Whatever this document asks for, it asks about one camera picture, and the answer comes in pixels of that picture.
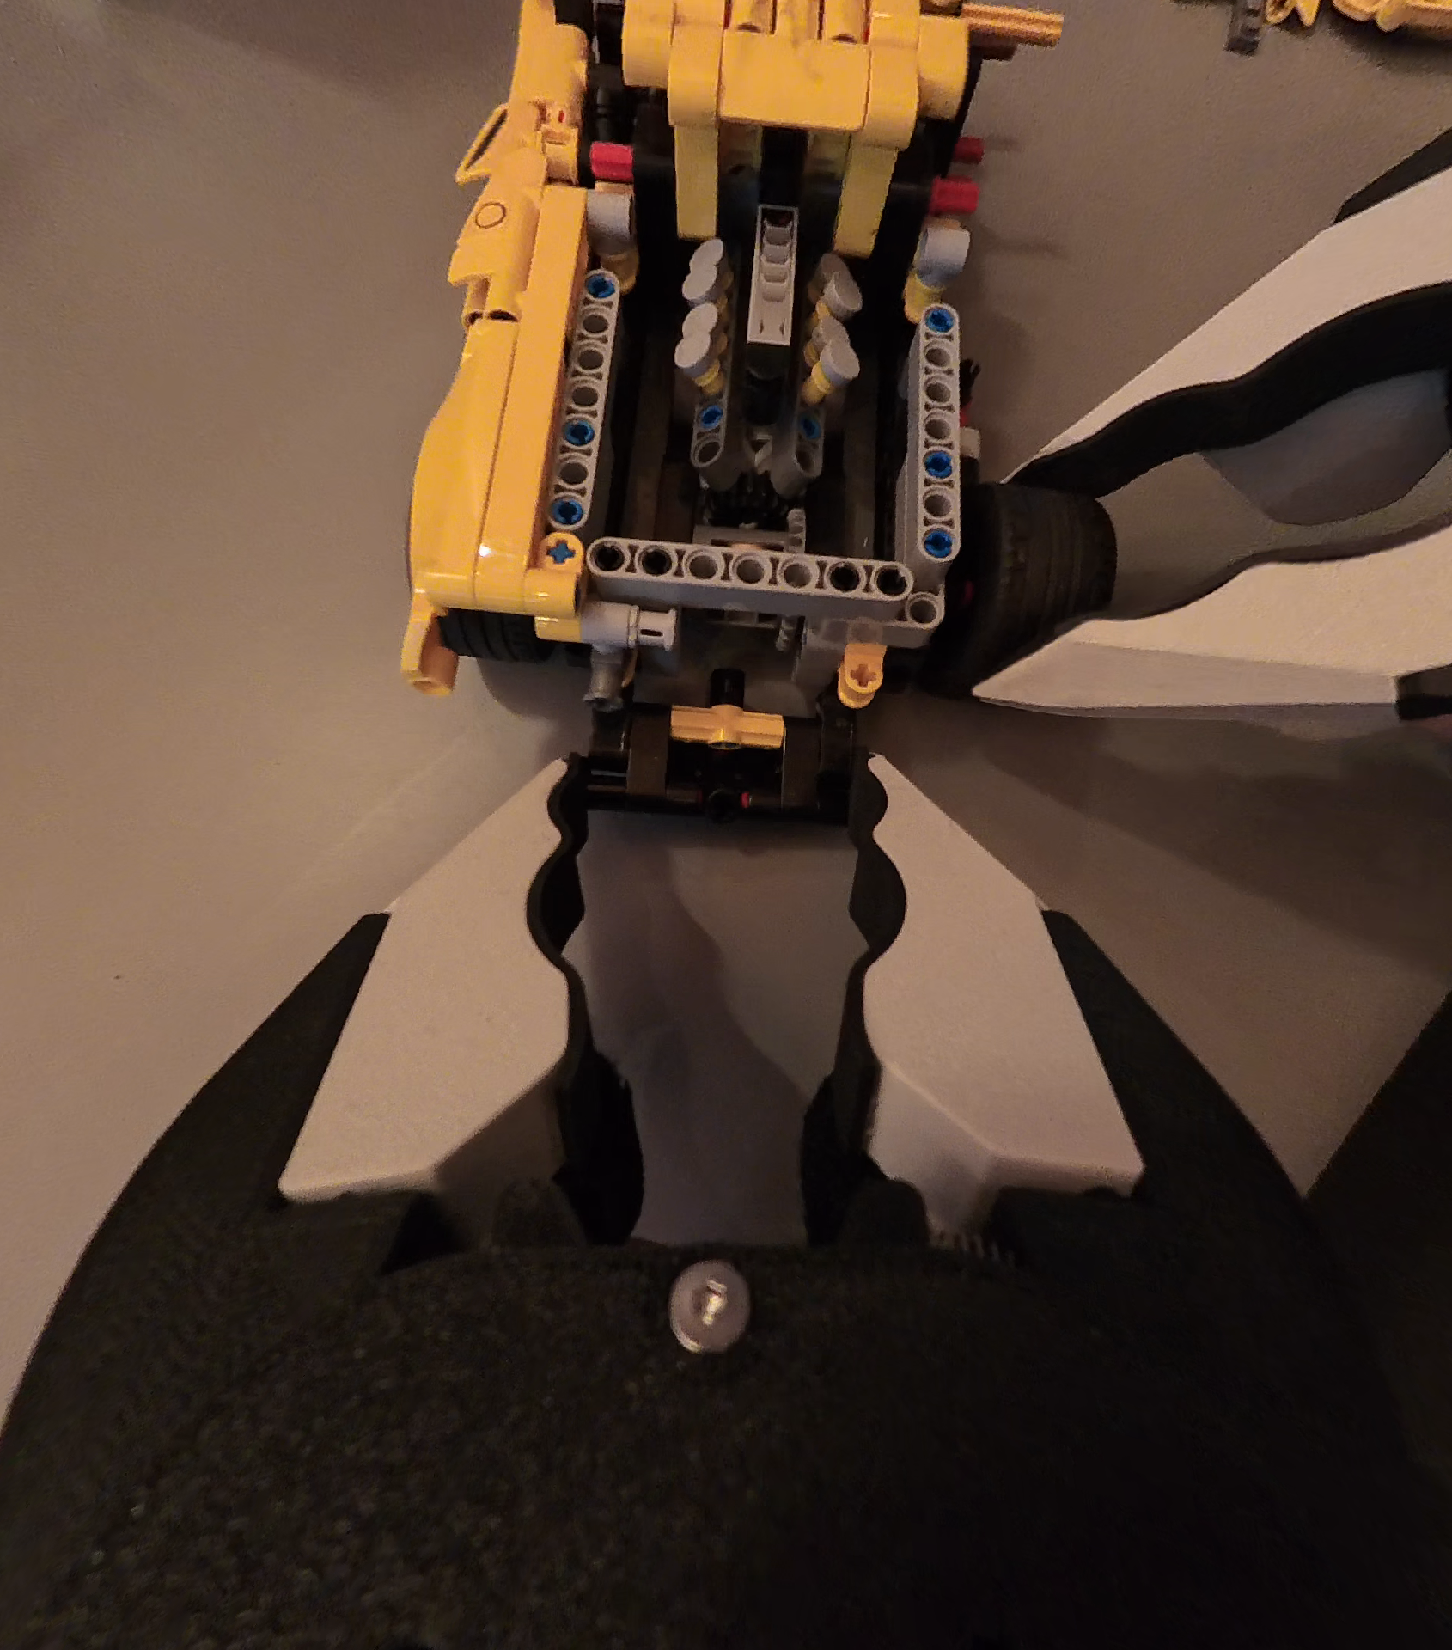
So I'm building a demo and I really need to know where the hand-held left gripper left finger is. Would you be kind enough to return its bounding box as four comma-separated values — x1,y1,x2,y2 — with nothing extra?
276,761,601,1218

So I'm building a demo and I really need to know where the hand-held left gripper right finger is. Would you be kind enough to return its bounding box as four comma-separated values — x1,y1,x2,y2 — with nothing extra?
841,747,1149,1213

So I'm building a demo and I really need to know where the grey desk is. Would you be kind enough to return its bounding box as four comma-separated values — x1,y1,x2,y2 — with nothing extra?
0,0,1452,1650

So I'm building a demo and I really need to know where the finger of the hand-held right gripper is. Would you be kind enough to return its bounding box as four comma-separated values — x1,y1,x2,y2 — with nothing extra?
997,65,1452,505
965,484,1452,723

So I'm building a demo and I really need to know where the yellow toy car chassis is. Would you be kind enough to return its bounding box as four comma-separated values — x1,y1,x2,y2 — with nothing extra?
398,0,1142,716

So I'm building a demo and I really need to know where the pile of small toy pieces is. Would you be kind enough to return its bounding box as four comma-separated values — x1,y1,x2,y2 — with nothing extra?
1217,0,1452,58

